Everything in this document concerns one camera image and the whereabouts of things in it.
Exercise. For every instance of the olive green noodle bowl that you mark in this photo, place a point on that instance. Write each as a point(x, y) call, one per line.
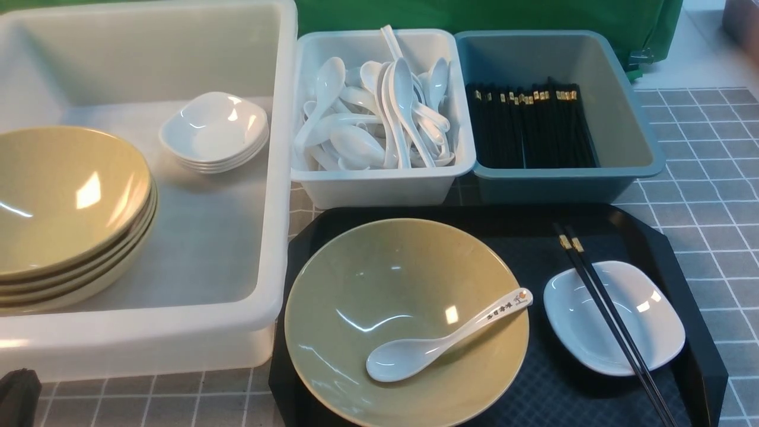
point(401, 279)

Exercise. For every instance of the white printed soup spoon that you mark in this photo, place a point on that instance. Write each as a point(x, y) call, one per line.
point(401, 359)

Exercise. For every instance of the white square sauce dish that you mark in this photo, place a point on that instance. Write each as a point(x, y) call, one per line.
point(649, 317)

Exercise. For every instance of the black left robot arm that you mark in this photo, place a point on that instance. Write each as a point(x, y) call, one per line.
point(20, 392)

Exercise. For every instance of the white spoon lying front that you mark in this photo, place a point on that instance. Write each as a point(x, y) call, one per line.
point(357, 147)

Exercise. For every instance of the white plastic spoon bin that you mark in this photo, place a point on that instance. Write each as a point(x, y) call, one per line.
point(366, 103)

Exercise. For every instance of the white spoon centre upright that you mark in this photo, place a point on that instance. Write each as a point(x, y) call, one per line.
point(402, 99)

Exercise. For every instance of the white spoon far left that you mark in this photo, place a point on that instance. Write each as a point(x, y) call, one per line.
point(329, 85)

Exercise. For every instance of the white spoon right back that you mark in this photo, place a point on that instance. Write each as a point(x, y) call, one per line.
point(437, 84)

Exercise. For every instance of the lower stacked white dishes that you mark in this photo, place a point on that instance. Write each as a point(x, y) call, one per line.
point(222, 166)

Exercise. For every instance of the black chopsticks bundle in bin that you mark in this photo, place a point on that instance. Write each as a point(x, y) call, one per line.
point(541, 126)

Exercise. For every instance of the large white plastic tub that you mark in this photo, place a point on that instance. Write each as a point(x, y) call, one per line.
point(207, 287)

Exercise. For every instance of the black plastic serving tray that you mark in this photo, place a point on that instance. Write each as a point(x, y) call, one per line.
point(553, 388)

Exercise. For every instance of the blue-grey plastic chopstick bin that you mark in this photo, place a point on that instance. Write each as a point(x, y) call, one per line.
point(623, 139)

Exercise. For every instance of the green cloth backdrop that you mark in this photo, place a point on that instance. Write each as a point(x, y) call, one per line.
point(640, 32)

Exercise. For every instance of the grey grid table mat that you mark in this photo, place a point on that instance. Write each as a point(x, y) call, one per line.
point(705, 202)

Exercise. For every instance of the white spoon handle at back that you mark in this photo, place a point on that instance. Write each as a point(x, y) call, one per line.
point(392, 42)

